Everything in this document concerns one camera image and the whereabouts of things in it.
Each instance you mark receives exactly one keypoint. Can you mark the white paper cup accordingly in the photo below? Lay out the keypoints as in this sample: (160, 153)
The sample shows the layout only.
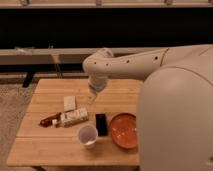
(87, 136)

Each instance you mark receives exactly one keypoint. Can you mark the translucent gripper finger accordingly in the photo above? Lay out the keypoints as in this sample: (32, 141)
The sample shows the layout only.
(92, 96)

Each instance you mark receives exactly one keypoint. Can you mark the orange plate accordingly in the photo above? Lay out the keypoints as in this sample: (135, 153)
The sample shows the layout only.
(123, 132)

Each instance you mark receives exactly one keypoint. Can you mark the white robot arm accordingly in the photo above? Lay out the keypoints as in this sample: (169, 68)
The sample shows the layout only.
(175, 103)

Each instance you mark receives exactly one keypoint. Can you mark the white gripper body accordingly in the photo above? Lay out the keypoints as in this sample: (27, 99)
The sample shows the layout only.
(97, 83)

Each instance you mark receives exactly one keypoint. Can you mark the white sponge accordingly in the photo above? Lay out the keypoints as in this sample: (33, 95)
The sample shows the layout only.
(69, 103)

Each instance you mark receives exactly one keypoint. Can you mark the black rectangular phone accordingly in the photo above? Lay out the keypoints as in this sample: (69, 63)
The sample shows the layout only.
(101, 124)

